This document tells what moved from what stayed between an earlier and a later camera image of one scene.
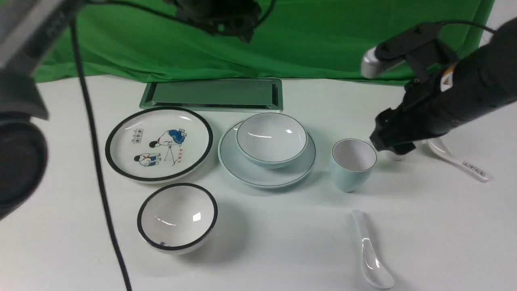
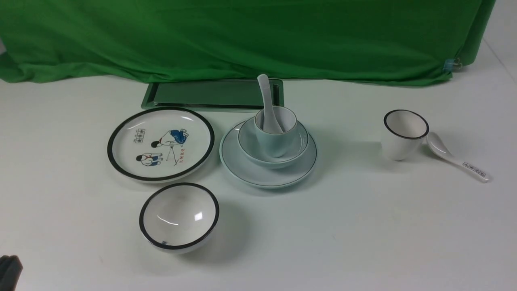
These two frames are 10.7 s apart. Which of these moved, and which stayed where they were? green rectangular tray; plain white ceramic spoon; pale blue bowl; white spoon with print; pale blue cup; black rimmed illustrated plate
Moved: plain white ceramic spoon; pale blue cup
Stayed: green rectangular tray; black rimmed illustrated plate; white spoon with print; pale blue bowl
